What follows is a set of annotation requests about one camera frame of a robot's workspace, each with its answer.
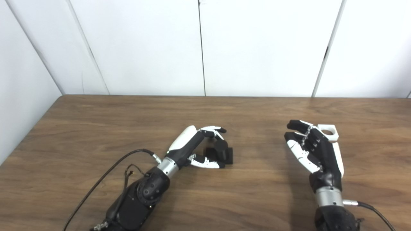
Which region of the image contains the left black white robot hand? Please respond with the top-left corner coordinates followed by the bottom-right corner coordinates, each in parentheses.
top-left (157, 125), bottom-right (229, 180)

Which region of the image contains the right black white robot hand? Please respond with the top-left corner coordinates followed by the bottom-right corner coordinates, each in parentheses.
top-left (284, 120), bottom-right (345, 207)

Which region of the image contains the white square piece with hole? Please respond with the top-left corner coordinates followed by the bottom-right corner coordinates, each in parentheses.
top-left (317, 124), bottom-right (339, 142)

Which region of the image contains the black peg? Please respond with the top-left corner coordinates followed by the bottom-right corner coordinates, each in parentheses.
top-left (205, 139), bottom-right (234, 166)

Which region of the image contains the thin dark wire loop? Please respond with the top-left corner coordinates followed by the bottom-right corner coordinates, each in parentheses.
top-left (120, 164), bottom-right (146, 206)

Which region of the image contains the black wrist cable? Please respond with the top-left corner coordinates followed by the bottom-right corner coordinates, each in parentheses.
top-left (343, 200), bottom-right (397, 231)
top-left (63, 149), bottom-right (162, 231)

